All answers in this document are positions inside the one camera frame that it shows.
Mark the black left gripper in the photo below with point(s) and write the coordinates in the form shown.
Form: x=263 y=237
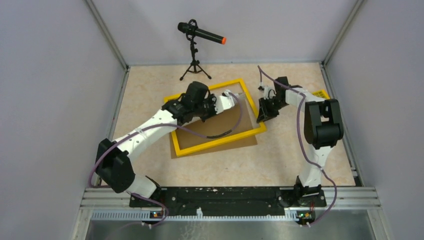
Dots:
x=211 y=99

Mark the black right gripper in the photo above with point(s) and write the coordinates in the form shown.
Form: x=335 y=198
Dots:
x=264 y=115

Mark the yellow wooden picture frame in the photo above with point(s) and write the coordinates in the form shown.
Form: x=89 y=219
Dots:
x=233 y=85

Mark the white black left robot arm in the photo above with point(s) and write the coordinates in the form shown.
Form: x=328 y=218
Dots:
x=114 y=160

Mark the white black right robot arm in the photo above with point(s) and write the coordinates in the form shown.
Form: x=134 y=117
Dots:
x=322 y=128

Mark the black microphone tripod stand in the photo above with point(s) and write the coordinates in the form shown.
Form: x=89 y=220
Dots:
x=194 y=66

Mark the yellow screwdriver bit box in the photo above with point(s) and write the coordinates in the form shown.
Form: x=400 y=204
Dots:
x=321 y=94

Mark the black microphone orange tip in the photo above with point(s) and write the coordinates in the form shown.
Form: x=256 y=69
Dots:
x=194 y=31

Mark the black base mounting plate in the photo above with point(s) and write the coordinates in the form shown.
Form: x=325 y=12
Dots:
x=267 y=196

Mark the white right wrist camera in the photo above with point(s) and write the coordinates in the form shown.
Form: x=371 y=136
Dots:
x=267 y=91

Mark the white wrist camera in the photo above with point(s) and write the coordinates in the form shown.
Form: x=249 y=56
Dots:
x=267 y=91
x=228 y=100

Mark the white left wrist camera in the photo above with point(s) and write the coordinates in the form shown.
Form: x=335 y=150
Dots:
x=228 y=100

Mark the brown frame backing board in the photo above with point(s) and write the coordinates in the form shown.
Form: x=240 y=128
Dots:
x=243 y=136

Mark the aluminium front rail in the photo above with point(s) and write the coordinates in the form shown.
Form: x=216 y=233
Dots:
x=105 y=204

